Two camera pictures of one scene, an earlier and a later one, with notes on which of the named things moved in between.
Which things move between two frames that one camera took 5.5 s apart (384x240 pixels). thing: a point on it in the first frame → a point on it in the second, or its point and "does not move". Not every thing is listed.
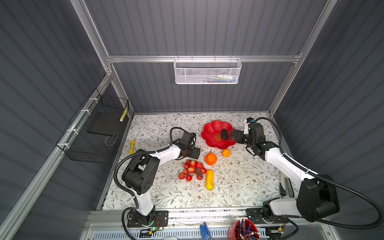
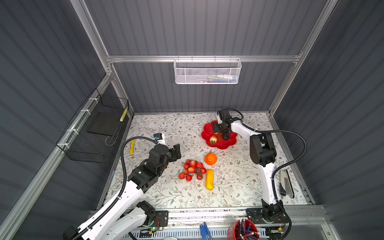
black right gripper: x=234 y=135 → x=215 y=128
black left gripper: x=195 y=153 → x=176 y=151
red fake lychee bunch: x=191 y=167 does not move
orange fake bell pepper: x=211 y=159 does not move
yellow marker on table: x=132 y=143 does not move
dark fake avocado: x=224 y=134 does not move
